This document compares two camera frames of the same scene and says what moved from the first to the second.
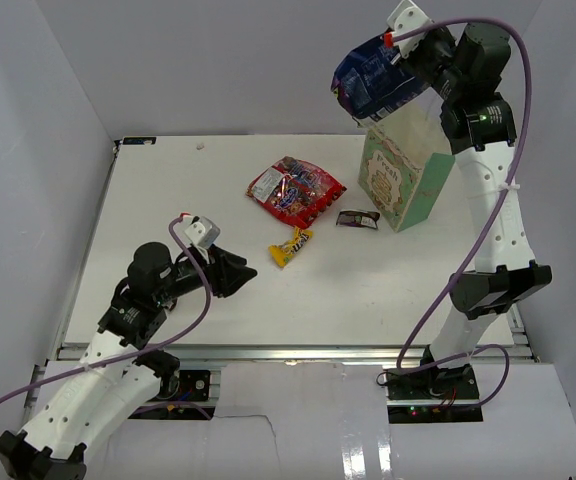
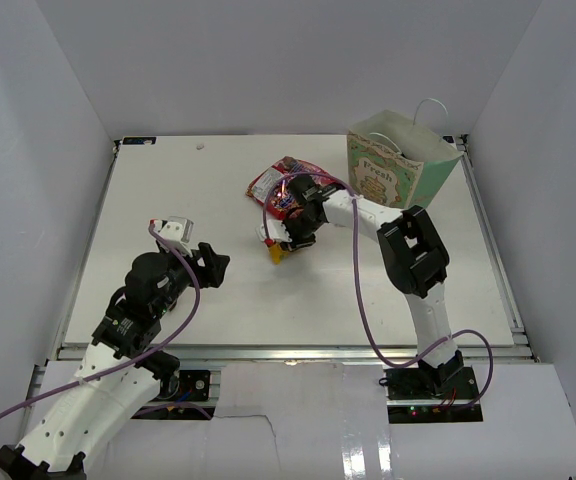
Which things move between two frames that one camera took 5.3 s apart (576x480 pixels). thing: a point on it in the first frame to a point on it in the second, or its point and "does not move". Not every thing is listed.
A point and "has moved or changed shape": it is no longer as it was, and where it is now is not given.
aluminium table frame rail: x=310 y=353 does not move
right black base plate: x=433 y=384 does not move
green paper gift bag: x=404 y=161 has moved or changed shape
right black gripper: x=440 y=34 to x=297 y=242
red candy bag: x=297 y=191 does not move
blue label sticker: x=138 y=140 does not move
